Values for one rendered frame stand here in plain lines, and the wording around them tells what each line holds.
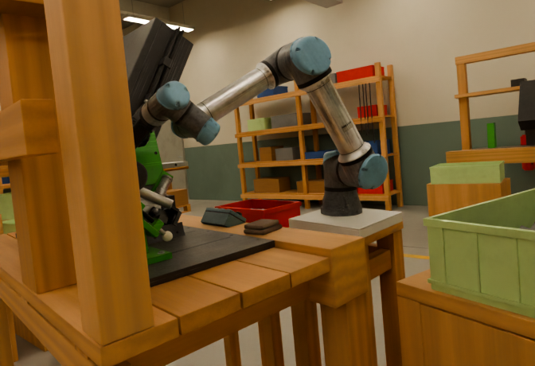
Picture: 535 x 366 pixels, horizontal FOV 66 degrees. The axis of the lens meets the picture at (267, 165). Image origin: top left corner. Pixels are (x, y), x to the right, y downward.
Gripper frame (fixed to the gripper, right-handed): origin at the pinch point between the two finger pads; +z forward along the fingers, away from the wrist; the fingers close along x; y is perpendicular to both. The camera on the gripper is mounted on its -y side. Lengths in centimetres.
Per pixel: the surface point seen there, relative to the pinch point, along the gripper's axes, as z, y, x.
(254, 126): 441, 421, -205
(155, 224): -20.7, -24.3, -17.2
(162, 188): -1.0, -5.4, -18.3
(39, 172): -21.5, -30.1, 12.2
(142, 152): 2.6, 2.6, -7.0
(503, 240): -86, -12, -61
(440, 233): -73, -8, -61
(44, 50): -28.5, -8.5, 28.3
